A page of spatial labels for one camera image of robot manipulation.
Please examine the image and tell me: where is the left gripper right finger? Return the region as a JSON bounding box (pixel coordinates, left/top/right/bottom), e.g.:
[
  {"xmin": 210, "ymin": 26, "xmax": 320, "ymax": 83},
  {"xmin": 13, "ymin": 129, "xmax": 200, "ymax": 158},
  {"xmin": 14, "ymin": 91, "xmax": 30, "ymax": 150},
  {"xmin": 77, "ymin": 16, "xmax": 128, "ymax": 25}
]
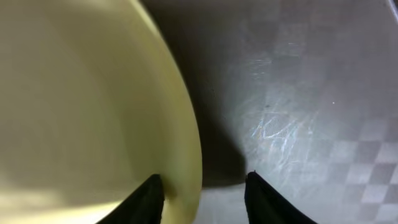
[{"xmin": 244, "ymin": 171, "xmax": 317, "ymax": 224}]

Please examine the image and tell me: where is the dark brown serving tray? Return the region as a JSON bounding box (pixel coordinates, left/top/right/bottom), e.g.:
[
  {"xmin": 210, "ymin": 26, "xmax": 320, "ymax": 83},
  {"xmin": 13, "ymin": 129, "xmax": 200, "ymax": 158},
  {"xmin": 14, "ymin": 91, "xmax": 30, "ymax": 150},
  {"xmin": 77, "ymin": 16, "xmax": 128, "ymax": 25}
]
[{"xmin": 144, "ymin": 0, "xmax": 397, "ymax": 223}]

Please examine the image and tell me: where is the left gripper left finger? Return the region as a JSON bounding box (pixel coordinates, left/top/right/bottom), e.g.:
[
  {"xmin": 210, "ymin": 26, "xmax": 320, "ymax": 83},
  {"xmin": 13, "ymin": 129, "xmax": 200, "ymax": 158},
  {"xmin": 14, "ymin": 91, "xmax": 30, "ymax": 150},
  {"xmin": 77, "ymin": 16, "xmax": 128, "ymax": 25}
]
[{"xmin": 96, "ymin": 174, "xmax": 165, "ymax": 224}]

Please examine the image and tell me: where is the yellow round plate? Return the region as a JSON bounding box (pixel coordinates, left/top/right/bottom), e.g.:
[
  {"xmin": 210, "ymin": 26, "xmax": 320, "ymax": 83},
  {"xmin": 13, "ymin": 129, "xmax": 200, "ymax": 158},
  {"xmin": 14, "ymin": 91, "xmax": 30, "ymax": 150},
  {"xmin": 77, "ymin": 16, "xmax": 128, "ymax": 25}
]
[{"xmin": 1, "ymin": 0, "xmax": 202, "ymax": 223}]

